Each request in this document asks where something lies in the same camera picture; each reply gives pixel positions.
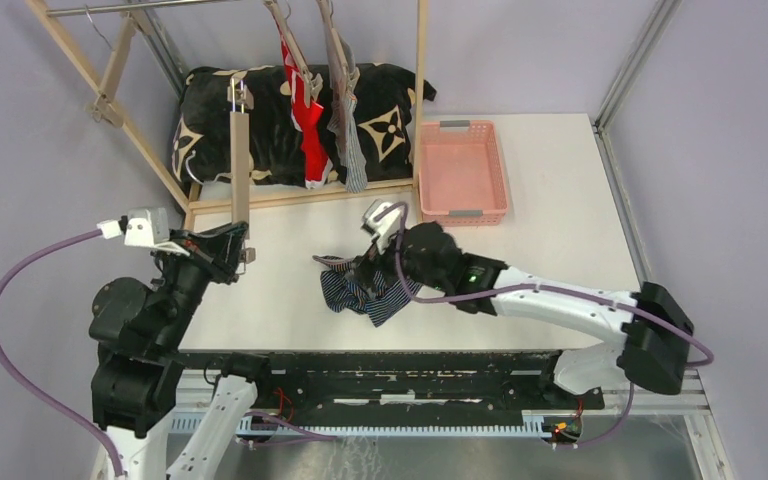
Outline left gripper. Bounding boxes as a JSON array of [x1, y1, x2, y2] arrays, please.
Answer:
[[155, 217, 249, 348]]

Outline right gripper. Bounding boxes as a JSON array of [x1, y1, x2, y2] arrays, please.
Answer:
[[347, 223, 447, 298]]

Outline navy striped underwear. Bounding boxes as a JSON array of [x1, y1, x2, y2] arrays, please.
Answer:
[[312, 255, 422, 327]]

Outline red underwear with white lettering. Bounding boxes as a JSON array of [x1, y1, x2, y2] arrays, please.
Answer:
[[281, 36, 332, 189]]

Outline beige hanger with red underwear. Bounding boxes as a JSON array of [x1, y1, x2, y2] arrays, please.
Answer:
[[262, 0, 323, 107]]

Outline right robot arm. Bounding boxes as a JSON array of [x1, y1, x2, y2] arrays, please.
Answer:
[[350, 220, 695, 408]]

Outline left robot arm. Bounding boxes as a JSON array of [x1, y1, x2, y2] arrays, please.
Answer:
[[89, 217, 249, 479]]

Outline grey striped underwear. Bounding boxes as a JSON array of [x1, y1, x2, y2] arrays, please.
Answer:
[[327, 31, 368, 193]]

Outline empty beige clip hanger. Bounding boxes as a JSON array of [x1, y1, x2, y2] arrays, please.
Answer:
[[85, 6, 140, 128]]

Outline pink plastic basket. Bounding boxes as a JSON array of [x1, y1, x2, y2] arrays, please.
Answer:
[[418, 120, 509, 227]]

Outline black floral plush cushion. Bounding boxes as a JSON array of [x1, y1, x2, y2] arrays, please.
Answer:
[[171, 63, 416, 187]]

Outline metal hanging rod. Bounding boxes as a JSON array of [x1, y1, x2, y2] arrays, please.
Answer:
[[45, 0, 230, 18]]

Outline aluminium corner profile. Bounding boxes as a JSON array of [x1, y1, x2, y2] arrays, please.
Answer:
[[592, 0, 682, 133]]

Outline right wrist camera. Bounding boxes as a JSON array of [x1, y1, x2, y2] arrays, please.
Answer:
[[362, 199, 403, 253]]

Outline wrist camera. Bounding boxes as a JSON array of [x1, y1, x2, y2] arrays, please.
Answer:
[[96, 207, 170, 249], [362, 199, 403, 253]]

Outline wooden clothes rack frame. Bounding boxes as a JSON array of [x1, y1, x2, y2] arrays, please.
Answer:
[[25, 1, 429, 228]]

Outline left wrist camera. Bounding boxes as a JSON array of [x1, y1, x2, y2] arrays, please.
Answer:
[[96, 207, 170, 249]]

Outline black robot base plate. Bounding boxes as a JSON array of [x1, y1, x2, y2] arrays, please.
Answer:
[[178, 349, 605, 429]]

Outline aluminium wall profile left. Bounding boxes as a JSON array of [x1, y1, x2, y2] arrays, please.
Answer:
[[139, 7, 187, 98]]

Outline white slotted cable duct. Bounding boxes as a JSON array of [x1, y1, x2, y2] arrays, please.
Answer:
[[165, 409, 584, 439]]

